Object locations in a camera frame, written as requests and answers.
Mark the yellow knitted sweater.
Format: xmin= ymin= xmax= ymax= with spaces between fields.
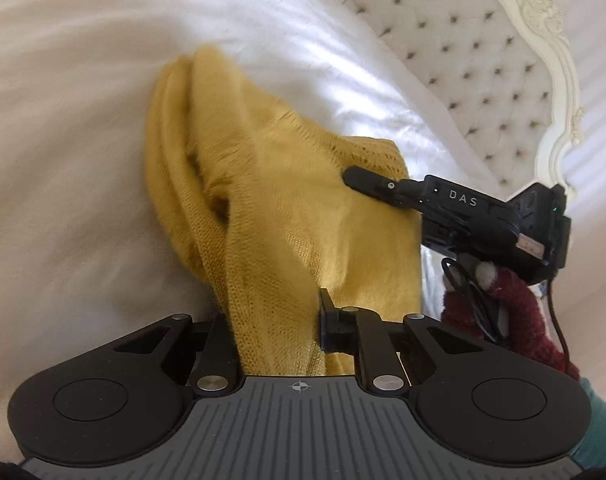
xmin=144 ymin=46 xmax=421 ymax=376

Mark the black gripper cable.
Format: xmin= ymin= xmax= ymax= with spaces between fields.
xmin=439 ymin=257 xmax=572 ymax=373

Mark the white embroidered bedspread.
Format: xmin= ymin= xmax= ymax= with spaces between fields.
xmin=0 ymin=0 xmax=498 ymax=460

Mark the teal sleeve forearm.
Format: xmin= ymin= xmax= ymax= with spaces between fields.
xmin=572 ymin=377 xmax=606 ymax=469

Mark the right hand in maroon glove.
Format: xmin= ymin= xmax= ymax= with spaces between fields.
xmin=440 ymin=262 xmax=580 ymax=379

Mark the cream tufted headboard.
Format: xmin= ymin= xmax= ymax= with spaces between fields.
xmin=333 ymin=0 xmax=583 ymax=197

